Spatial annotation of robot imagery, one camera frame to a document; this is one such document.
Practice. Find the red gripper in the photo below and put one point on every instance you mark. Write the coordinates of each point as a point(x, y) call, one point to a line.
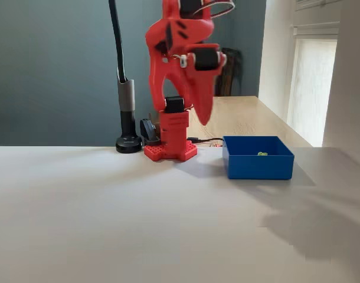
point(204, 79)

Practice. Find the green lego brick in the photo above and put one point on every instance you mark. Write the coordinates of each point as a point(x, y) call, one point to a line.
point(262, 153)

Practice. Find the red robot arm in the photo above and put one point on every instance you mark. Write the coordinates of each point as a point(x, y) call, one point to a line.
point(174, 129)

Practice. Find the blue plastic box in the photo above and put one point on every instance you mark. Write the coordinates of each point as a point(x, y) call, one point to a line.
point(259, 168)

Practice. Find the dark chair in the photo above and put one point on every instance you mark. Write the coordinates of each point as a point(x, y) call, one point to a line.
point(231, 70)

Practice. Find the light wooden table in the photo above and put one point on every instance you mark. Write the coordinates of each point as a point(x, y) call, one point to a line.
point(250, 118)

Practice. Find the black table clamp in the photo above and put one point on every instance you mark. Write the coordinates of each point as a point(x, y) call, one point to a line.
point(149, 131)

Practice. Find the black round base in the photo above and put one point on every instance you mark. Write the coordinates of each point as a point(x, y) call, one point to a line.
point(126, 94)

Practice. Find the white window blind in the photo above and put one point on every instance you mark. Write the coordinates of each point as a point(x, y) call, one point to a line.
point(310, 88)

